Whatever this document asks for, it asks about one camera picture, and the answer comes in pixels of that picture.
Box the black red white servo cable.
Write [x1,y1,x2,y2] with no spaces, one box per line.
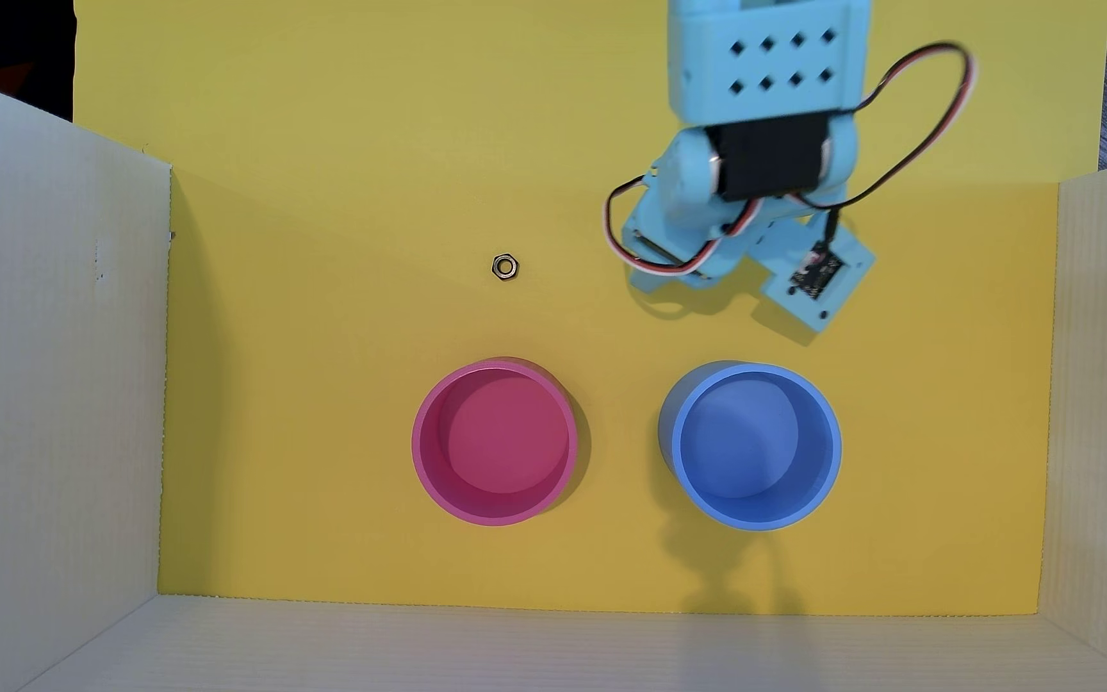
[604,175,768,280]
[794,42,978,215]

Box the blue round cup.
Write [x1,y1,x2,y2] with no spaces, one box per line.
[659,361,843,532]

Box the wrist camera on blue mount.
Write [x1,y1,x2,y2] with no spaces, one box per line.
[748,213,878,334]

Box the pink round cup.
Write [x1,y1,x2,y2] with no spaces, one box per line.
[410,358,580,528]

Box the cardboard box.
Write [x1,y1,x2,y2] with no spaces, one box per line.
[0,67,1107,692]

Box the yellow paper mat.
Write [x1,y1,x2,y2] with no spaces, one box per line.
[73,0,1107,616]

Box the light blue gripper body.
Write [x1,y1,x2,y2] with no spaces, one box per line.
[621,128,785,295]

